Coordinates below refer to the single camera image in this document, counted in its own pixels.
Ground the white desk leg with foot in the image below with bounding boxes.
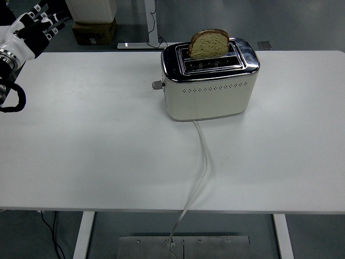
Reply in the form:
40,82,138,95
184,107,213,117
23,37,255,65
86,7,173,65
117,0,169,50

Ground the person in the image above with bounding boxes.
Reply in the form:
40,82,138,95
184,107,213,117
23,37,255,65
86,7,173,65
0,0,17,25

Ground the white toaster power cord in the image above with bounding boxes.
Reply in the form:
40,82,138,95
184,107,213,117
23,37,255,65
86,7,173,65
169,120,210,259

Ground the black box on floor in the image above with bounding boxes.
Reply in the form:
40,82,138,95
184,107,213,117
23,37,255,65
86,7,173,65
45,0,71,16

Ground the cream and chrome toaster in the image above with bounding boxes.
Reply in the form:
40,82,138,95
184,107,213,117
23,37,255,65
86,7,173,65
161,36,261,122

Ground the thin black hanging cable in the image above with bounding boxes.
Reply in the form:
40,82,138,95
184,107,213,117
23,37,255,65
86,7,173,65
147,0,168,45

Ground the white plastic container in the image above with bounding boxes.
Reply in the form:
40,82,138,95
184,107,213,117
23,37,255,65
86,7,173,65
64,0,118,23

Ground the brown cardboard box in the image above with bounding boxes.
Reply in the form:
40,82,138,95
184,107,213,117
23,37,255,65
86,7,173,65
71,18,118,46

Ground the black cable under table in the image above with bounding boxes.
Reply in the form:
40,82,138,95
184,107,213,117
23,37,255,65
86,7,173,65
40,211,67,259

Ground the brown bread slice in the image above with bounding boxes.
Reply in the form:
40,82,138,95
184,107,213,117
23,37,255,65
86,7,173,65
188,29,230,60

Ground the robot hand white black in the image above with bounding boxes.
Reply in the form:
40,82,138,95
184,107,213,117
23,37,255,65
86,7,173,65
0,0,67,60

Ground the white table leg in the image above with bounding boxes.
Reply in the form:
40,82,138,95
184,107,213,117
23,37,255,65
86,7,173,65
72,211,95,259
272,213,295,259

